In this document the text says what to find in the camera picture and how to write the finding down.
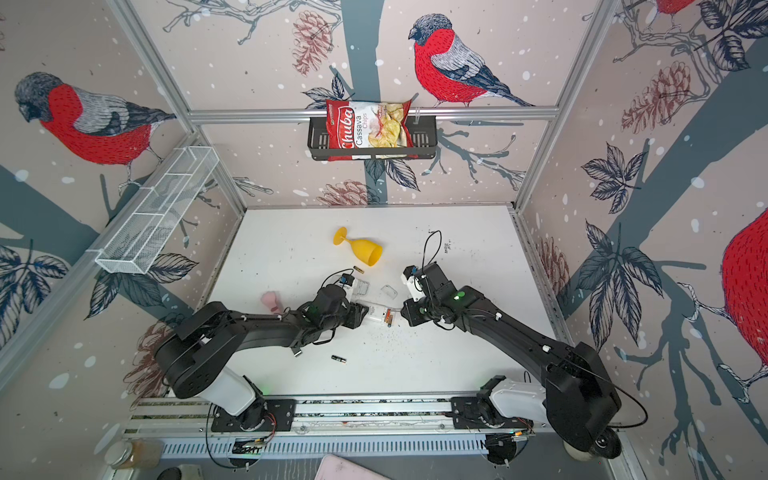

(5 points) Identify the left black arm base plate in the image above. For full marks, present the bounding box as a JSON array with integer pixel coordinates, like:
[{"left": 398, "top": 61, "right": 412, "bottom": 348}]
[{"left": 210, "top": 398, "right": 297, "bottom": 434}]

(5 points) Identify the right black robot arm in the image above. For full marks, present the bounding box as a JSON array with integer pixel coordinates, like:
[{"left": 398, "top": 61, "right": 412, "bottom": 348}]
[{"left": 401, "top": 262, "right": 622, "bottom": 459}]

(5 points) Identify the white black round jar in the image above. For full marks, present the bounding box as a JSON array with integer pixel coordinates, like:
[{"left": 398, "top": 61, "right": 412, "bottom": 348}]
[{"left": 563, "top": 428, "right": 622, "bottom": 462}]

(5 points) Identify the grey white remote control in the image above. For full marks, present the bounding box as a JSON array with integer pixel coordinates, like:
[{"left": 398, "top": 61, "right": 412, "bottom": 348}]
[{"left": 352, "top": 279, "right": 370, "bottom": 297}]

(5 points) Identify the white wire mesh shelf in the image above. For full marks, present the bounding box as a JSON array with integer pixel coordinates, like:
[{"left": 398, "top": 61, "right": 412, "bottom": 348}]
[{"left": 95, "top": 146, "right": 219, "bottom": 274}]

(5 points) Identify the pink flat object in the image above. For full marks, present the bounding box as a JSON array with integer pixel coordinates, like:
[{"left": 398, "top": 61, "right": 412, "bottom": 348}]
[{"left": 314, "top": 455, "right": 388, "bottom": 480}]

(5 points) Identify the black wall basket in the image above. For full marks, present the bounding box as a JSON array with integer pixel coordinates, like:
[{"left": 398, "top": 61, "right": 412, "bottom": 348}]
[{"left": 307, "top": 116, "right": 437, "bottom": 161}]

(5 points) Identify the white battery cover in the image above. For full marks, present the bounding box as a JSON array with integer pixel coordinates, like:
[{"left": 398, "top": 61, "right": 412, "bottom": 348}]
[{"left": 381, "top": 285, "right": 398, "bottom": 299}]

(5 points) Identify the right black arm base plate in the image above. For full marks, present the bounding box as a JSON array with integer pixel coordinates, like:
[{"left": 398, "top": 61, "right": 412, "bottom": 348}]
[{"left": 445, "top": 397, "right": 533, "bottom": 432}]

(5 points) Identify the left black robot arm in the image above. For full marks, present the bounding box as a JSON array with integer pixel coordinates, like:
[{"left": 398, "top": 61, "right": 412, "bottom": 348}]
[{"left": 153, "top": 285, "right": 370, "bottom": 431}]

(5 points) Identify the glass jar amber content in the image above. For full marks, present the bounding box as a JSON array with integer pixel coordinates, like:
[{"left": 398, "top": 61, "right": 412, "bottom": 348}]
[{"left": 104, "top": 439, "right": 164, "bottom": 470}]

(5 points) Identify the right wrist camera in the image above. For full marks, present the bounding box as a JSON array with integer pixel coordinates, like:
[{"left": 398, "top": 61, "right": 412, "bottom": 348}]
[{"left": 401, "top": 265, "right": 425, "bottom": 302}]

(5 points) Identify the red cassava chips bag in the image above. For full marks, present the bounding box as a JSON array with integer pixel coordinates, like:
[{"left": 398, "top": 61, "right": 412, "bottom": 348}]
[{"left": 326, "top": 100, "right": 413, "bottom": 150}]

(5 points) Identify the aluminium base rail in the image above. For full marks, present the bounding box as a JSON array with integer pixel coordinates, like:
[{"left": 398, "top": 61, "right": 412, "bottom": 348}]
[{"left": 123, "top": 393, "right": 553, "bottom": 466}]

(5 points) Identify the yellow plastic goblet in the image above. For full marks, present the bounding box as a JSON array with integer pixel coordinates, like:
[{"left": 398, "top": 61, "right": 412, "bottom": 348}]
[{"left": 333, "top": 227, "right": 383, "bottom": 267}]

